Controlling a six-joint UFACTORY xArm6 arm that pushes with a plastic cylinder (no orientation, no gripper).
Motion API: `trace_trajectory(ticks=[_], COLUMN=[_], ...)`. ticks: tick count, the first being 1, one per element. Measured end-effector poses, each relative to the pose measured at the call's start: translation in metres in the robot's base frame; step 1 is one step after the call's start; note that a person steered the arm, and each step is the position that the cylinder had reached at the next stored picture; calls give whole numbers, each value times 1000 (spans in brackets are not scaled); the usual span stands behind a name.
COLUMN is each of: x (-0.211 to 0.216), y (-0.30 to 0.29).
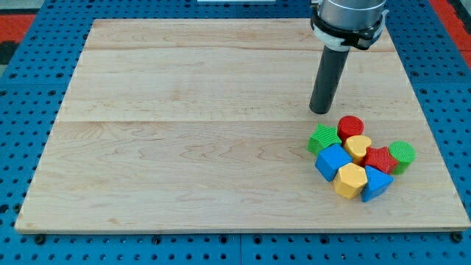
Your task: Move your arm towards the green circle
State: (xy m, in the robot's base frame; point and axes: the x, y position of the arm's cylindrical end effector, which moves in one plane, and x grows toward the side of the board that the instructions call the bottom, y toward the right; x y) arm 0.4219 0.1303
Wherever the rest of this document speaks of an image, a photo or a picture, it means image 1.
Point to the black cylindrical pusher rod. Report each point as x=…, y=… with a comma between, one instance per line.
x=327, y=80

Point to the red star block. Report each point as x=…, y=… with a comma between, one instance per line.
x=380, y=159

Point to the blue cube block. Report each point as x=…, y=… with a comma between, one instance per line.
x=330, y=160

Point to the green cylinder block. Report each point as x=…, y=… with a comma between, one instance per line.
x=404, y=153

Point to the green star block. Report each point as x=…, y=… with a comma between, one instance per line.
x=323, y=137

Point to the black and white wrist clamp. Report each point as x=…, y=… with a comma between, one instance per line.
x=342, y=40

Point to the yellow hexagon block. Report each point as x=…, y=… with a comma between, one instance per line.
x=350, y=180

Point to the light wooden board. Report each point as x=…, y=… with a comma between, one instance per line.
x=201, y=126

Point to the blue triangle block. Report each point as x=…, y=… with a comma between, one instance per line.
x=377, y=183

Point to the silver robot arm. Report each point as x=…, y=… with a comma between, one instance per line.
x=351, y=14

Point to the yellow heart block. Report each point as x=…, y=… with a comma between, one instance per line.
x=356, y=146

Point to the red cylinder block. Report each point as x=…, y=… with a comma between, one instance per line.
x=349, y=126

